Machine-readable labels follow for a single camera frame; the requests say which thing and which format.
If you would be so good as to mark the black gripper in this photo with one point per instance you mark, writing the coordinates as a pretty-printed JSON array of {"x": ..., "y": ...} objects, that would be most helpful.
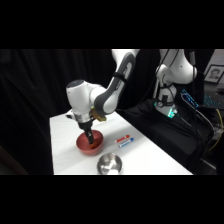
[{"x": 85, "y": 126}]

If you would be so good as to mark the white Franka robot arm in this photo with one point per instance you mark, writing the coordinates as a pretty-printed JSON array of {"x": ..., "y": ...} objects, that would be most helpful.
[{"x": 81, "y": 96}]

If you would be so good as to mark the pink bowl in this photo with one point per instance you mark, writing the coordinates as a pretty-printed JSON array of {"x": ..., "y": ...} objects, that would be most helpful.
[{"x": 83, "y": 145}]

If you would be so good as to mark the silver metal bowl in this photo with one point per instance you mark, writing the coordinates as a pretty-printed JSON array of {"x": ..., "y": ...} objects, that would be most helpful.
[{"x": 109, "y": 164}]

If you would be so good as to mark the red and white marker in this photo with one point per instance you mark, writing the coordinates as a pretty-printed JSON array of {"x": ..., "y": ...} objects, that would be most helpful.
[{"x": 122, "y": 138}]

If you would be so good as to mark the blue and white marker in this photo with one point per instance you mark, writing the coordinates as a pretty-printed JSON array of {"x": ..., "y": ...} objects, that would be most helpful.
[{"x": 126, "y": 142}]

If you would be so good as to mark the black curtain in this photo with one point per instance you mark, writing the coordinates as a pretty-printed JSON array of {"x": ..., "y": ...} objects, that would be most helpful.
[{"x": 33, "y": 100}]

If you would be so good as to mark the black cloth covered stand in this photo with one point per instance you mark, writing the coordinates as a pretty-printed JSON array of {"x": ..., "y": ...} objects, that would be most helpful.
[{"x": 166, "y": 136}]

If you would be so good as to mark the blue lit electronic device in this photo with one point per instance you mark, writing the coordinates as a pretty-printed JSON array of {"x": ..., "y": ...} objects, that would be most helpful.
[{"x": 189, "y": 99}]

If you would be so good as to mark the dark keyboard with lit keys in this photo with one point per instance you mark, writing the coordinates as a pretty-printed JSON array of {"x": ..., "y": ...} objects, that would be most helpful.
[{"x": 213, "y": 101}]

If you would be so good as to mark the framed portrait picture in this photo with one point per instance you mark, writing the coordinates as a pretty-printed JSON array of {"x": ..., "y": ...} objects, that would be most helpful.
[{"x": 214, "y": 73}]

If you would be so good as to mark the tan wrist camera box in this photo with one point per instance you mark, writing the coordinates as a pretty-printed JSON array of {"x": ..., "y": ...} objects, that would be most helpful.
[{"x": 99, "y": 116}]

